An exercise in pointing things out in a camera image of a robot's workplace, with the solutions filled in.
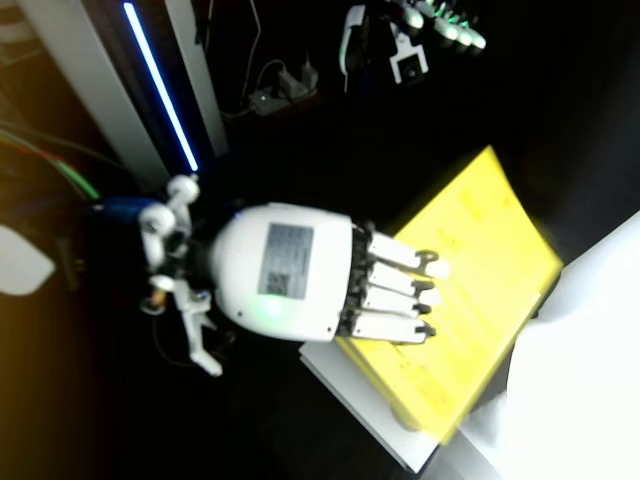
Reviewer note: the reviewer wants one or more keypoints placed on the yellow book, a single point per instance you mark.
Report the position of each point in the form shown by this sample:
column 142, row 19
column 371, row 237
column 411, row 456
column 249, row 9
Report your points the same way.
column 475, row 260

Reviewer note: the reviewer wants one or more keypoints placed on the white sheet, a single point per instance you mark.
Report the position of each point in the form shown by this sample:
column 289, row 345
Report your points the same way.
column 575, row 350

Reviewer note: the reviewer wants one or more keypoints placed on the black table cloth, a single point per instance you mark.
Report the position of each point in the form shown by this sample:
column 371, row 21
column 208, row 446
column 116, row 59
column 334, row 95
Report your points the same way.
column 350, row 165

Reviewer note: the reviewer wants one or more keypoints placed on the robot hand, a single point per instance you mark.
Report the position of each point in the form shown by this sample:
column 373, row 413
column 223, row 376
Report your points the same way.
column 240, row 270
column 445, row 30

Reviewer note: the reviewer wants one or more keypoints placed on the white power strip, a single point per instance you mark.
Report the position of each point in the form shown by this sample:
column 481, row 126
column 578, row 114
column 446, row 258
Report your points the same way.
column 272, row 100

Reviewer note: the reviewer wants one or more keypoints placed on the white flat box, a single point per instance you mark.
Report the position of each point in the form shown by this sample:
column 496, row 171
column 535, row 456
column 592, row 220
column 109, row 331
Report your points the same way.
column 350, row 400

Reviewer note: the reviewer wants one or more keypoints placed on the white plug adapter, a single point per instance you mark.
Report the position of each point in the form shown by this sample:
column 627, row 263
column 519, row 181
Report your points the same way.
column 286, row 81
column 309, row 75

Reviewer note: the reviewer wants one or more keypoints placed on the white column with blue light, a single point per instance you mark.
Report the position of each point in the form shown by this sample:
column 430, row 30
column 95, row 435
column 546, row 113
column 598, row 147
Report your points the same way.
column 100, row 90

